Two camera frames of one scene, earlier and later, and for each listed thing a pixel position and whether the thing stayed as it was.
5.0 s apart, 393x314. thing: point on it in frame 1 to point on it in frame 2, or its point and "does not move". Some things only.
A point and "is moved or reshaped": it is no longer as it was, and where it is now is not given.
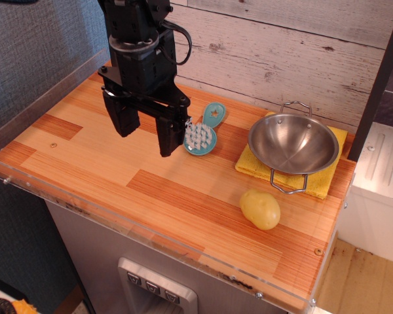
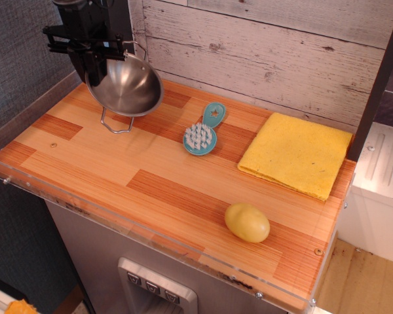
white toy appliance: (373, 215) does not move
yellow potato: (261, 208) to (247, 222)
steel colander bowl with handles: (293, 144) is moved or reshaped
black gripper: (143, 73) to (84, 33)
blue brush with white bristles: (200, 139) does not move
